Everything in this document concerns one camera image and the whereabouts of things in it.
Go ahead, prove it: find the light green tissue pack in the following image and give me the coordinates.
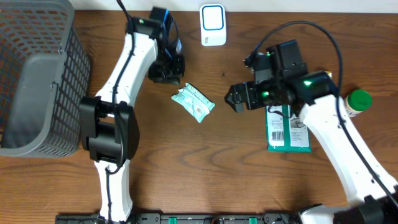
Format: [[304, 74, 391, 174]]
[[171, 83, 215, 123]]

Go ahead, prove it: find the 3M gloves package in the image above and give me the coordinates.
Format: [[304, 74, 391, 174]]
[[266, 105, 312, 153]]

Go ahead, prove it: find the green lid white jar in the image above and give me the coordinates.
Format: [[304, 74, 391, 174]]
[[344, 89, 373, 117]]

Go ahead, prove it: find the green tea carton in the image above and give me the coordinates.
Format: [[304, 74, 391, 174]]
[[325, 71, 332, 78]]

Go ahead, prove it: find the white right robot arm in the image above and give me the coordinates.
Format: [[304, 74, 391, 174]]
[[225, 40, 397, 223]]

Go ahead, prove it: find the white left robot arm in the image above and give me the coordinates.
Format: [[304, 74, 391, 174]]
[[79, 7, 185, 223]]

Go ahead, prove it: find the white barcode scanner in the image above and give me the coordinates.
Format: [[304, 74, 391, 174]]
[[199, 4, 226, 47]]

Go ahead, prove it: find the grey plastic basket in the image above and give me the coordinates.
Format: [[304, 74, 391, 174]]
[[1, 0, 91, 158]]

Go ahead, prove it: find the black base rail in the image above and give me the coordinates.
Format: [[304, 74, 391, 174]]
[[55, 213, 302, 224]]

